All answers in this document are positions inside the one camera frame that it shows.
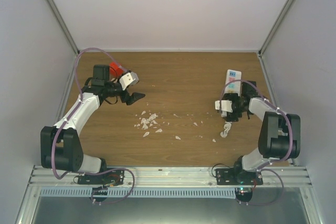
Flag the white power strip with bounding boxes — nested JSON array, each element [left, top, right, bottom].
[[220, 69, 243, 119]]

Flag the red cube plug adapter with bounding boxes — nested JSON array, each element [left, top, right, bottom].
[[109, 62, 127, 78]]

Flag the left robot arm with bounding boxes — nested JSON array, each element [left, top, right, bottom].
[[40, 65, 145, 184]]

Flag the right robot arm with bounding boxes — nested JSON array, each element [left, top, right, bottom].
[[217, 79, 301, 185]]

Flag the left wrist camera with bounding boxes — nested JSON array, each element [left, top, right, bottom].
[[119, 71, 139, 90]]

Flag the white power strip cord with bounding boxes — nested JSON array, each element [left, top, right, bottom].
[[219, 121, 233, 140]]

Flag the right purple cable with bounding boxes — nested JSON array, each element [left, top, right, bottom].
[[219, 79, 295, 205]]

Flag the purple cable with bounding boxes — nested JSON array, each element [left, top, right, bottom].
[[51, 47, 135, 205], [219, 79, 295, 205]]

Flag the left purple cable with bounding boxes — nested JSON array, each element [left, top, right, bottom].
[[51, 47, 135, 205]]

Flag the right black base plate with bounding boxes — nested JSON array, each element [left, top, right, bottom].
[[215, 168, 263, 186]]

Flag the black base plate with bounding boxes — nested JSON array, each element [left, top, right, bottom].
[[73, 169, 124, 187], [215, 168, 263, 186]]

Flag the aluminium front rail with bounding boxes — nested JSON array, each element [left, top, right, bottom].
[[28, 166, 312, 188]]

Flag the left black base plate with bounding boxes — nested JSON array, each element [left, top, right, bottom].
[[73, 169, 124, 187]]

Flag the slotted cable duct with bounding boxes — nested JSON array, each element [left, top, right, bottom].
[[40, 187, 236, 199]]

